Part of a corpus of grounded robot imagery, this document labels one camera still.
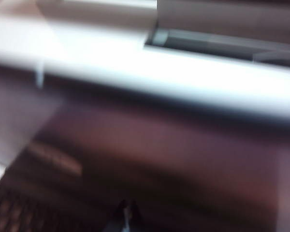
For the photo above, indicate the black Lenovo laptop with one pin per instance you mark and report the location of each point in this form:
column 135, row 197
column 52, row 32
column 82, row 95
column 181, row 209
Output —
column 159, row 157

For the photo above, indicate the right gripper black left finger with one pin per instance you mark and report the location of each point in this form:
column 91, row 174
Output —
column 120, row 215

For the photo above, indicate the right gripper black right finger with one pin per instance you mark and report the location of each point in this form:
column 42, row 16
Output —
column 135, row 215

